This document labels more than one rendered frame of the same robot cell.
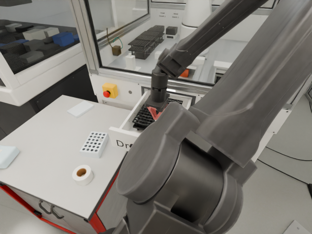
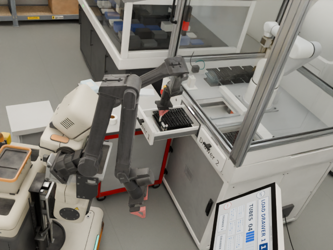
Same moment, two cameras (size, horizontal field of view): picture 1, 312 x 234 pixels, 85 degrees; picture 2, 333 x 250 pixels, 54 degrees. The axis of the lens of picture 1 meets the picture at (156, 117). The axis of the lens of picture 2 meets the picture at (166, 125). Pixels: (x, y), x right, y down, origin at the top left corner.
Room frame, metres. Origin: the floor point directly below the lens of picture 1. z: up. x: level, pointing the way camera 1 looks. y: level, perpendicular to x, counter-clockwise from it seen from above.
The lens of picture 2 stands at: (-0.74, -1.11, 2.17)
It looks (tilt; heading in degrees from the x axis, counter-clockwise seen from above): 38 degrees down; 40
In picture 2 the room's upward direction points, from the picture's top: 12 degrees clockwise
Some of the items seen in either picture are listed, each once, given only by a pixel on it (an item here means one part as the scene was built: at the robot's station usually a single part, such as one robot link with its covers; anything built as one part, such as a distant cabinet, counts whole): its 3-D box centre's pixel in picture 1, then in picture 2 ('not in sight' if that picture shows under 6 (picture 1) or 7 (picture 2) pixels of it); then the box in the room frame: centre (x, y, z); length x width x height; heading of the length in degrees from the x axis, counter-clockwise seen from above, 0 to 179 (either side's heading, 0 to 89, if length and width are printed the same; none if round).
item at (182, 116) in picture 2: (159, 115); (172, 120); (0.62, -0.02, 0.87); 0.22 x 0.18 x 0.06; 161
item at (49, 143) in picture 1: (90, 175); (122, 140); (0.59, 0.43, 0.38); 0.62 x 0.58 x 0.76; 71
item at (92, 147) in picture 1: (95, 144); not in sight; (0.52, 0.29, 0.78); 0.12 x 0.08 x 0.04; 172
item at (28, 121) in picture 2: not in sight; (36, 156); (-0.05, 0.62, 0.38); 0.30 x 0.30 x 0.76; 74
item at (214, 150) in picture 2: not in sight; (210, 149); (0.63, -0.35, 0.87); 0.29 x 0.02 x 0.11; 71
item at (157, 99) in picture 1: (158, 94); (164, 100); (0.52, -0.01, 1.06); 0.10 x 0.07 x 0.07; 159
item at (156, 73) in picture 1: (159, 77); (167, 93); (0.53, -0.01, 1.12); 0.07 x 0.06 x 0.07; 171
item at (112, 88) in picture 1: (109, 90); not in sight; (0.83, 0.26, 0.88); 0.07 x 0.05 x 0.07; 71
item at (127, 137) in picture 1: (143, 146); (144, 124); (0.43, 0.05, 0.87); 0.29 x 0.02 x 0.11; 71
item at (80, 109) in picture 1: (81, 108); (145, 92); (0.80, 0.45, 0.77); 0.13 x 0.09 x 0.02; 146
